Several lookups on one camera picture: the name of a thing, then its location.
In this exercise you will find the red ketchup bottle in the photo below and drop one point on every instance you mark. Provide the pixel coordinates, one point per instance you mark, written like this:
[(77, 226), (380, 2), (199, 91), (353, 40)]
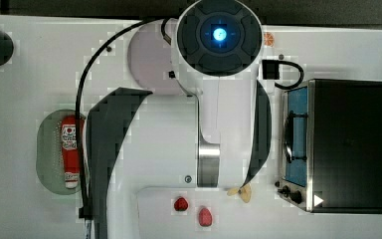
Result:
[(70, 152)]

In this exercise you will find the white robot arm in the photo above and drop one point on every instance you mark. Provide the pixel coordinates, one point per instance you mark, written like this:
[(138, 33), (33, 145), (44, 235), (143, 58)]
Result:
[(216, 133)]

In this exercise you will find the green oval strainer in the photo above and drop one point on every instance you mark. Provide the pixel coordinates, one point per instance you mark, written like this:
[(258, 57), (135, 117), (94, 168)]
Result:
[(49, 161)]

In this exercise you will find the dark red strawberry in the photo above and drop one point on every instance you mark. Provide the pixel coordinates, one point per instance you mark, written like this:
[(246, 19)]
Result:
[(181, 204)]

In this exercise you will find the peeled toy banana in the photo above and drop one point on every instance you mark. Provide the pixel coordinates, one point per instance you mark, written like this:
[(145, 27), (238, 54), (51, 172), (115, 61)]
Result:
[(245, 192)]

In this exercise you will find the light red strawberry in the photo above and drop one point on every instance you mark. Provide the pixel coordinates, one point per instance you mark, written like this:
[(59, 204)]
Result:
[(205, 218)]

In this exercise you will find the orange slice toy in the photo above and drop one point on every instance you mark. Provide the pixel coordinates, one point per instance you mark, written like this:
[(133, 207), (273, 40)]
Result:
[(269, 39)]

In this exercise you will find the silver black toaster oven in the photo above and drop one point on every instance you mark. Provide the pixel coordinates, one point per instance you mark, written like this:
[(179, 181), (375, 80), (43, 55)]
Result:
[(332, 147)]

